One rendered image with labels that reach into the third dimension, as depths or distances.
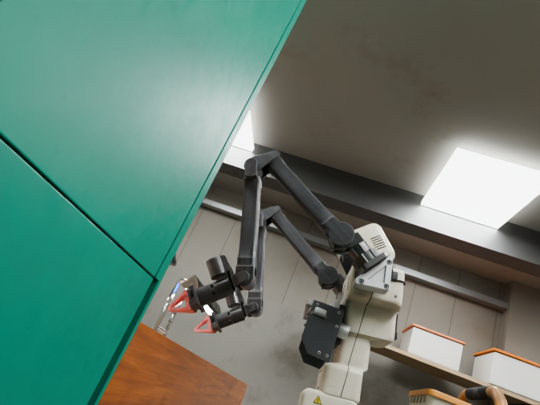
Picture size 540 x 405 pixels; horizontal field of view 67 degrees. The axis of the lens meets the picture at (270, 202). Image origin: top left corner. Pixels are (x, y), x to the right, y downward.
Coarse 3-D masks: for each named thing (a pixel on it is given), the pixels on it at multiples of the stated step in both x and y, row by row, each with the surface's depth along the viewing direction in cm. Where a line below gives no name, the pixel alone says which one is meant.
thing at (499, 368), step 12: (492, 348) 339; (480, 360) 356; (492, 360) 334; (504, 360) 332; (516, 360) 332; (528, 360) 331; (480, 372) 349; (492, 372) 329; (504, 372) 328; (516, 372) 328; (528, 372) 328; (492, 384) 326; (504, 384) 324; (516, 384) 324; (528, 384) 324; (528, 396) 320
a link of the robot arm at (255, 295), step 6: (264, 228) 175; (258, 234) 175; (264, 234) 175; (258, 240) 174; (264, 240) 175; (258, 246) 173; (264, 246) 174; (258, 252) 171; (264, 252) 174; (258, 258) 170; (258, 264) 169; (258, 270) 168; (258, 276) 167; (258, 282) 166; (252, 288) 165; (258, 288) 165; (252, 294) 164; (258, 294) 163; (252, 300) 162; (258, 300) 162; (258, 306) 161; (258, 312) 160
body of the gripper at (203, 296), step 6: (192, 288) 122; (198, 288) 125; (204, 288) 125; (210, 288) 124; (198, 294) 124; (204, 294) 123; (210, 294) 124; (192, 300) 121; (198, 300) 123; (204, 300) 123; (210, 300) 124; (216, 300) 126; (198, 306) 123
